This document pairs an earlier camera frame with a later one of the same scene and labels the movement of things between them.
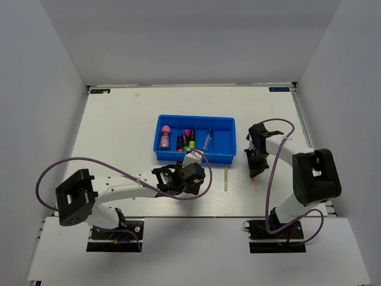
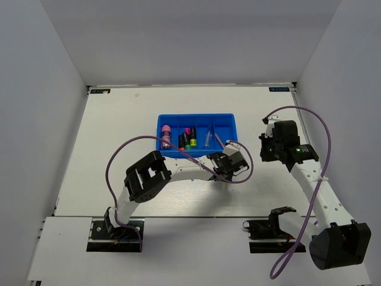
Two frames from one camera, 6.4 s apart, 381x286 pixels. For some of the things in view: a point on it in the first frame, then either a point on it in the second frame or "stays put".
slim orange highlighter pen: x=254 y=184 to x=216 y=136
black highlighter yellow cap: x=191 y=143 stays put
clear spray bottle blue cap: x=207 y=140 stays put
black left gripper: x=194 y=189 to x=221 y=156
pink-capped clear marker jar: x=165 y=130 stays put
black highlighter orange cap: x=180 y=144 stays put
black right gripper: x=255 y=168 to x=265 y=157
